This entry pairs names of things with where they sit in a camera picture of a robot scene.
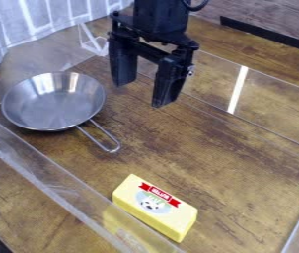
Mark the yellow butter block toy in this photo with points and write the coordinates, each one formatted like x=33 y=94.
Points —
x=155 y=207

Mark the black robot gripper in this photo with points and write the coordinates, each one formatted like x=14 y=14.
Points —
x=153 y=33

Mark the clear acrylic tray wall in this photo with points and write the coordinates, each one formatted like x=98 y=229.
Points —
x=221 y=148

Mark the black bar on table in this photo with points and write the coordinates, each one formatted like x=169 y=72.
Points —
x=261 y=32

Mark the white sheer curtain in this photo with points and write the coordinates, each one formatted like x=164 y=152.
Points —
x=27 y=20

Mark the silver metal frying pan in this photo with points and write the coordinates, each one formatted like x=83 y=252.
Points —
x=55 y=101

